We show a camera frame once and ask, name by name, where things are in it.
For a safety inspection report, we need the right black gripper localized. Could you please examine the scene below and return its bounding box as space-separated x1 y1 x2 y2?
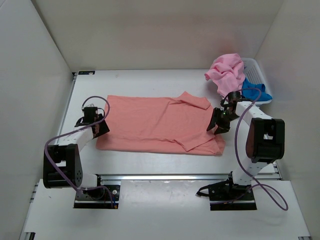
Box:
207 108 240 135

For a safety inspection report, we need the salmon pink t shirt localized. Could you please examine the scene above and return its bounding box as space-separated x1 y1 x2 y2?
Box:
96 92 226 156

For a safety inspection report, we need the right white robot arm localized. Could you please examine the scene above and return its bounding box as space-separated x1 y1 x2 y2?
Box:
206 90 285 200

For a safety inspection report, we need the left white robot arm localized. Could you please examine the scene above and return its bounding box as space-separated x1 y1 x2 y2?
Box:
42 105 110 199

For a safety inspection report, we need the blue t shirt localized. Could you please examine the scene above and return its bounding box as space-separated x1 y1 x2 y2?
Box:
242 78 273 102

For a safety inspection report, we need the light pink t shirt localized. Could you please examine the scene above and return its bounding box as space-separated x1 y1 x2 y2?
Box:
204 53 246 97

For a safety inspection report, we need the blue label sticker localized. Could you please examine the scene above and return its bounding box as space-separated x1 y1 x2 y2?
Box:
77 70 95 75

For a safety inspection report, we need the white plastic laundry basket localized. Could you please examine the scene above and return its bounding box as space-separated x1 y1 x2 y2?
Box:
241 57 273 106

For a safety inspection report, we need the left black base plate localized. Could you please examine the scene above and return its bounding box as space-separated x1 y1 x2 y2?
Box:
73 184 121 209

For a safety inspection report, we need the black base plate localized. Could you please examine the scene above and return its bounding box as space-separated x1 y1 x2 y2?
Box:
196 182 257 211
73 184 121 209

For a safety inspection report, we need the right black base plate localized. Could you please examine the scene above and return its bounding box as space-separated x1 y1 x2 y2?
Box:
196 182 257 211

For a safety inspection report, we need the aluminium table edge rail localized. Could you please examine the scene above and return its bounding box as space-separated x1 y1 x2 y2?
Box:
99 172 281 181

